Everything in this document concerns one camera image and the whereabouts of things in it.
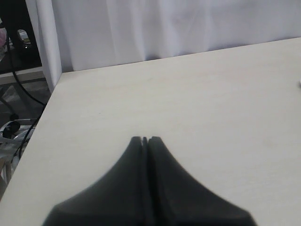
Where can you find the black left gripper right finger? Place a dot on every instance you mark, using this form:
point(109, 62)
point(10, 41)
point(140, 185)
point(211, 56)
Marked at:
point(180, 200)

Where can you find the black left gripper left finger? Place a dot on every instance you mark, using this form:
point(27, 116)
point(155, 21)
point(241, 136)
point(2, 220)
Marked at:
point(114, 200)

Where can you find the white curtain backdrop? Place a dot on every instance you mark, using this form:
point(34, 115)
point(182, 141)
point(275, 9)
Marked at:
point(97, 33)

